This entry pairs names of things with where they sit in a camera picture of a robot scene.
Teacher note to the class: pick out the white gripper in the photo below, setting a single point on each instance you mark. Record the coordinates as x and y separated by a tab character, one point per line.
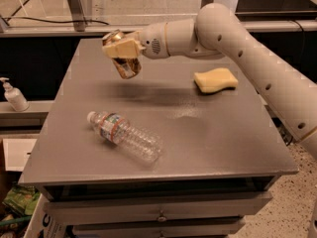
154	43

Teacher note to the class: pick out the orange soda can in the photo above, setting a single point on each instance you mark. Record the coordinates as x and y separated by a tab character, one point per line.
127	68

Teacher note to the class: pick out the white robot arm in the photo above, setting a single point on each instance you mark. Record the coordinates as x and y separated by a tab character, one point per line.
217	31

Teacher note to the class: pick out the yellow sponge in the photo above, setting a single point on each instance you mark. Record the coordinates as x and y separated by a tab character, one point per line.
215	80

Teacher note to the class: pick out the clear plastic water bottle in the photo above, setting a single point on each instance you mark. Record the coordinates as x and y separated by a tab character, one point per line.
139	143

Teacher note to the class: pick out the grey drawer cabinet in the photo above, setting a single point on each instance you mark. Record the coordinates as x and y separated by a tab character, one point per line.
220	153

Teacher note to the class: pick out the white pump dispenser bottle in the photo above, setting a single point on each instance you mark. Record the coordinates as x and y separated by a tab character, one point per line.
14	96

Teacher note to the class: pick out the green snack bag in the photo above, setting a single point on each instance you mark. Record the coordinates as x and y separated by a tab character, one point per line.
22	200

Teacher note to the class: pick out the white cardboard box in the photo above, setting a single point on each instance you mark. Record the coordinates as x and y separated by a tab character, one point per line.
43	225

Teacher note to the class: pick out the metal railing frame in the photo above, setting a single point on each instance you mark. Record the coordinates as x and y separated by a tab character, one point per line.
24	18

